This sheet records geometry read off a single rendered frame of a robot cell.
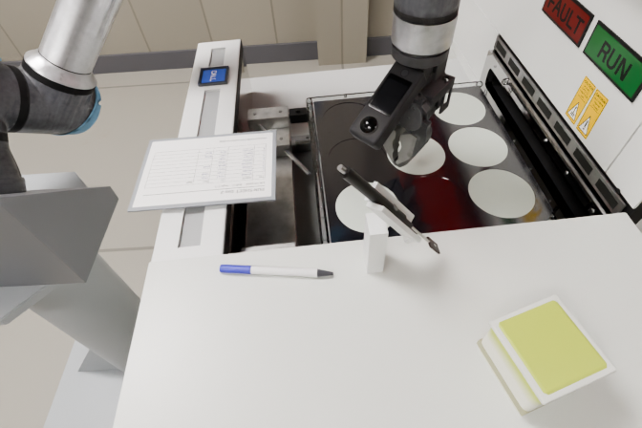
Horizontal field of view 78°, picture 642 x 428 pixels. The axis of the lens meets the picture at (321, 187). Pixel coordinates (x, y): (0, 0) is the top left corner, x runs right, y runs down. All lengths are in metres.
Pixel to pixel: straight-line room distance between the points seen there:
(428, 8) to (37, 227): 0.58
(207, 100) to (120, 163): 1.51
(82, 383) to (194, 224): 1.15
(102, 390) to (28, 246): 0.98
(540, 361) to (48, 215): 0.64
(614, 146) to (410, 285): 0.34
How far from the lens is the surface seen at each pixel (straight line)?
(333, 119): 0.78
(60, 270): 0.76
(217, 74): 0.83
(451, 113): 0.82
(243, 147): 0.64
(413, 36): 0.50
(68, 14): 0.82
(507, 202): 0.68
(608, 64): 0.66
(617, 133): 0.65
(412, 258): 0.51
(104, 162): 2.31
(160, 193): 0.62
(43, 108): 0.85
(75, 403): 1.66
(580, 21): 0.71
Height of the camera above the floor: 1.40
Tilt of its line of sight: 50 degrees down
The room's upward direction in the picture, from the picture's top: 5 degrees counter-clockwise
